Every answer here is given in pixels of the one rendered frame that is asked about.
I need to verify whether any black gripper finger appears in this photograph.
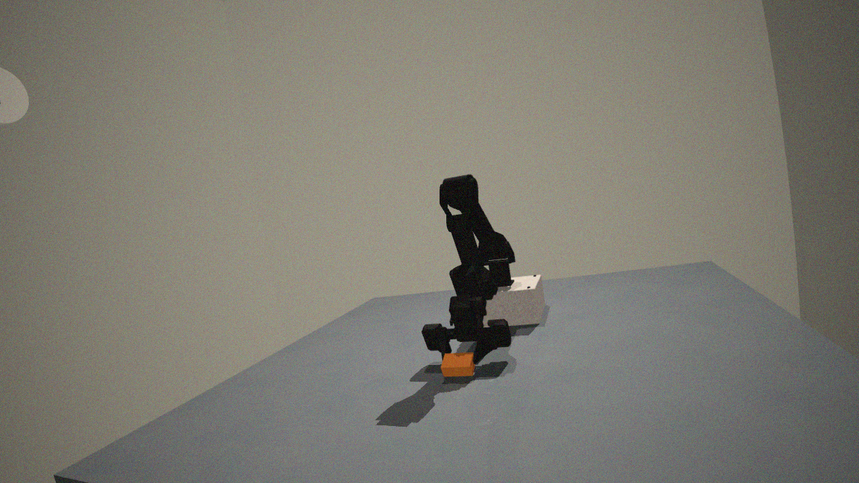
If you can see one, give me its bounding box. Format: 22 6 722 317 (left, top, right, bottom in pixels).
433 330 452 361
472 327 498 364

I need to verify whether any orange block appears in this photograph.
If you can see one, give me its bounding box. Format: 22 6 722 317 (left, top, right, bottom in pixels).
441 352 475 376

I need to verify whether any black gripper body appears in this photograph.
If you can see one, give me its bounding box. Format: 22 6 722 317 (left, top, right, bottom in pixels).
421 312 511 351

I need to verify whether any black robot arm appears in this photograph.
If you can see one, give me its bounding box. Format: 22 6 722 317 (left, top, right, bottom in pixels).
440 174 515 325

